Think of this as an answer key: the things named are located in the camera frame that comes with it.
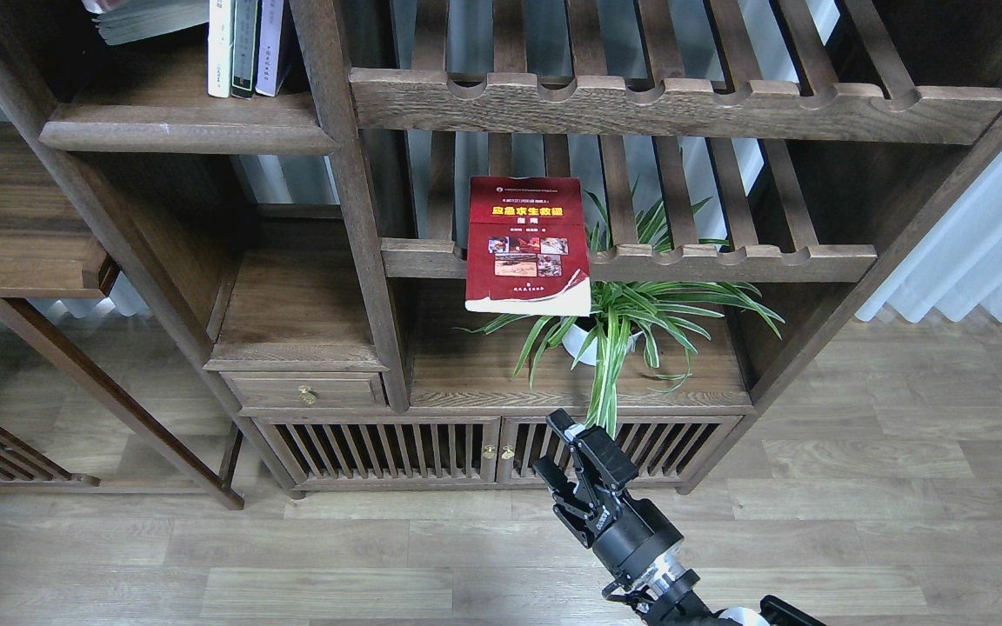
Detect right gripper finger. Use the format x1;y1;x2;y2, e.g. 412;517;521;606
534;456;598;549
546;410;638;498

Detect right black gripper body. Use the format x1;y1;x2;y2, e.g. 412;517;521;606
590;490;685;593

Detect red book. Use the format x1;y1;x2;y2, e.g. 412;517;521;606
465;176;591;316

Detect dark maroon book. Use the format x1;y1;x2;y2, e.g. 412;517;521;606
81;0;210;46

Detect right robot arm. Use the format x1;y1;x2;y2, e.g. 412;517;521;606
534;410;820;625

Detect brass cabinet door knobs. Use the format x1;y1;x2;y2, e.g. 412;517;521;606
482;444;516;460

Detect white plant pot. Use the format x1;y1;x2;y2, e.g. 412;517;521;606
561;316;599;370

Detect spider plant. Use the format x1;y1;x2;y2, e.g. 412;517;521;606
478;218;782;433

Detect dark wooden bookshelf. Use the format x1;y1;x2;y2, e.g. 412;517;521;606
0;1;1002;496

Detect white curtain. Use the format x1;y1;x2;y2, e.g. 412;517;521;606
856;153;1002;323

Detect lavender standing book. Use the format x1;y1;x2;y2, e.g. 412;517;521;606
255;1;295;97

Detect dark green standing book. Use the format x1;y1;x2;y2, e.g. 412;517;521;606
230;0;261;99

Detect white standing book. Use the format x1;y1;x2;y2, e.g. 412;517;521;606
207;0;236;98

